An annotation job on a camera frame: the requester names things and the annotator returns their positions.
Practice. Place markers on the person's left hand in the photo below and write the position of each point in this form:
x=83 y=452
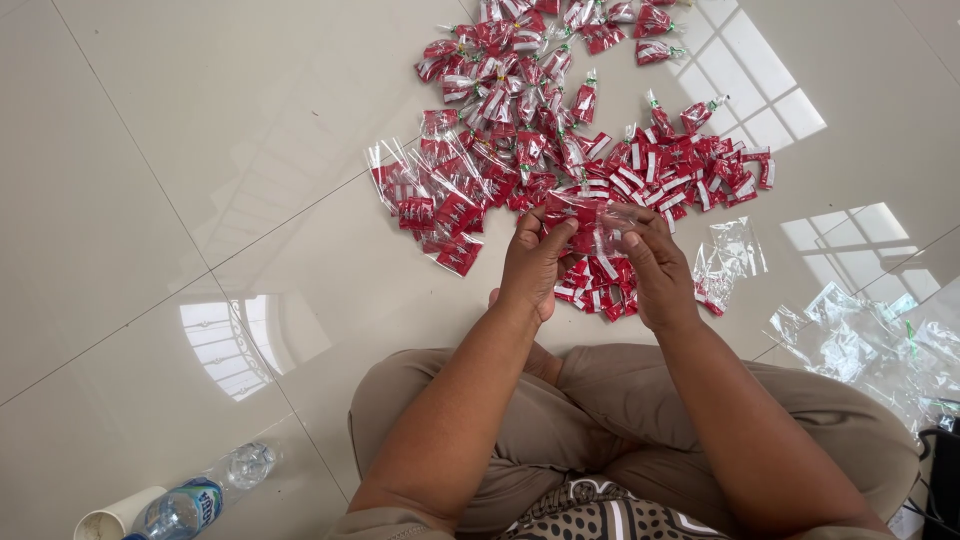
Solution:
x=529 y=270

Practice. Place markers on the person's right hand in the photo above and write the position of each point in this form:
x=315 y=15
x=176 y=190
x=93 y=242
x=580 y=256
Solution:
x=664 y=281

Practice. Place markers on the clear bag of red sachets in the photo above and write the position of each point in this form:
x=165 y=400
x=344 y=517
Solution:
x=581 y=217

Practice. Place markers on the clear bag with few sachets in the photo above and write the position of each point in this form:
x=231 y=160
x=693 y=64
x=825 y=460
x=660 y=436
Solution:
x=712 y=289

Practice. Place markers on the small pile of red sachets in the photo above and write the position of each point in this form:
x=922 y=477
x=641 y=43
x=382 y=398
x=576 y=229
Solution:
x=600 y=289

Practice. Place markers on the empty clear plastic bag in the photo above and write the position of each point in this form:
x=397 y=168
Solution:
x=742 y=244

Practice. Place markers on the heap of loose red sachets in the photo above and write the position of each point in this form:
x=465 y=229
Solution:
x=675 y=172

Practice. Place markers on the heap of untied filled bags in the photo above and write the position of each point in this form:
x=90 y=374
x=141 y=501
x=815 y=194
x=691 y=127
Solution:
x=442 y=202

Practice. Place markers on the person's beige trousers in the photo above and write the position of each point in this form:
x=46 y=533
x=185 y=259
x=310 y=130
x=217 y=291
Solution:
x=600 y=405

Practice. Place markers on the heap of tied red bags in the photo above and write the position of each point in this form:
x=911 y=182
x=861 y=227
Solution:
x=517 y=90

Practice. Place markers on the heap of clear plastic bags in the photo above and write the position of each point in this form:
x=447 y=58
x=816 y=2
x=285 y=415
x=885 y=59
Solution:
x=870 y=352

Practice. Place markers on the person's patterned brown shirt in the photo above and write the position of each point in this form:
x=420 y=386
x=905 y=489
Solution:
x=600 y=514

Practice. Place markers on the black bag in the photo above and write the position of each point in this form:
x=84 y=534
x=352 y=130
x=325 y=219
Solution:
x=945 y=480

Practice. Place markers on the clear plastic water bottle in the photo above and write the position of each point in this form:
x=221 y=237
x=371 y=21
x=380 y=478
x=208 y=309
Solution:
x=187 y=502

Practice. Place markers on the white paper cup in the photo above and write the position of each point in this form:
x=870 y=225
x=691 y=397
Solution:
x=112 y=517

